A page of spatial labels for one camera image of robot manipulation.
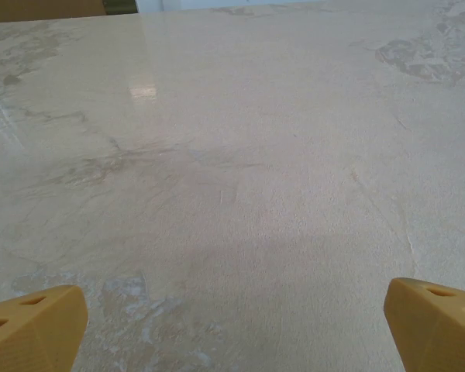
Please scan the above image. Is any wooden door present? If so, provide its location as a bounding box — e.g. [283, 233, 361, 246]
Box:
[0, 0, 106, 23]

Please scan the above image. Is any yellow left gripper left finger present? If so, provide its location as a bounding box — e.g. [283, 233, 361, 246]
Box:
[0, 284, 89, 372]

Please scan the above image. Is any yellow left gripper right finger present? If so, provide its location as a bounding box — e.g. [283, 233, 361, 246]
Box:
[384, 277, 465, 372]

